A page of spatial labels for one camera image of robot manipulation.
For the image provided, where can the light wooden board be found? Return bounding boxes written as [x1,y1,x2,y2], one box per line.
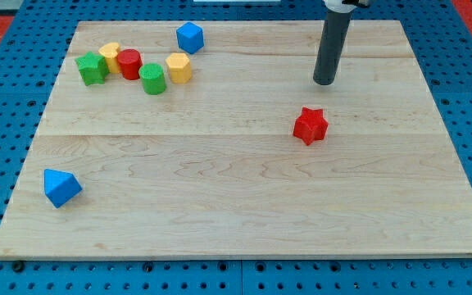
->
[0,20,472,261]

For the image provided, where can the green cylinder block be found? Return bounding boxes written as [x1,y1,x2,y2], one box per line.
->
[138,63,166,95]

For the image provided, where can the yellow hexagon block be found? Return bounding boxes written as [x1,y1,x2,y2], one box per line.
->
[166,52,193,84]

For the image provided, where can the red star block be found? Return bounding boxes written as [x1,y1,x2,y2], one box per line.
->
[293,107,329,146]

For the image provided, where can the blue cube block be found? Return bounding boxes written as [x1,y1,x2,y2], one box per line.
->
[176,22,204,54]

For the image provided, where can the yellow heart block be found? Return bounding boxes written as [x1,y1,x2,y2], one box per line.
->
[98,42,121,74]

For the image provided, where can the blue triangular prism block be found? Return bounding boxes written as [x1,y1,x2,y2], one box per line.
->
[43,169,83,208]

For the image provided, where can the green star block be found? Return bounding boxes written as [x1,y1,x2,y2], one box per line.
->
[75,52,109,86]

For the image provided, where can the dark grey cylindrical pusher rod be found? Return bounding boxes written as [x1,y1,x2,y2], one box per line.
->
[313,11,352,85]

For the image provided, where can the red cylinder block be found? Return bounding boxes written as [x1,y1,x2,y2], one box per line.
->
[117,49,143,80]

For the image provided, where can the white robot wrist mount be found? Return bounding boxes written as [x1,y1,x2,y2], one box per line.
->
[323,0,370,13]

